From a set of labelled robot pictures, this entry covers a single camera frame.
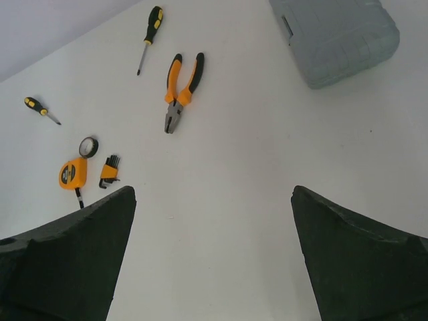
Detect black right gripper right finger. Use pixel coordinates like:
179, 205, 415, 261
291, 186, 427, 320

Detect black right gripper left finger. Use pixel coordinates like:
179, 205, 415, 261
1, 186, 136, 320

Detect orange black pliers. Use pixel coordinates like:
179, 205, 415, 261
164, 52, 205, 134

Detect grey plastic tool case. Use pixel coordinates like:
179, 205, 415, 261
270, 0, 400, 89

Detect orange tape measure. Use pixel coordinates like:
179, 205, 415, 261
59, 157, 88, 209

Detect orange hex key set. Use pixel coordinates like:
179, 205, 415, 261
98, 154, 120, 189

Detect black electrical tape roll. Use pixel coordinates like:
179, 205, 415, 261
78, 136, 99, 158

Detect short yellow black screwdriver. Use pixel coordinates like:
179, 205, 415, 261
24, 97, 62, 126

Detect long black yellow screwdriver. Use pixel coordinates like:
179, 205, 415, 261
136, 6, 163, 76

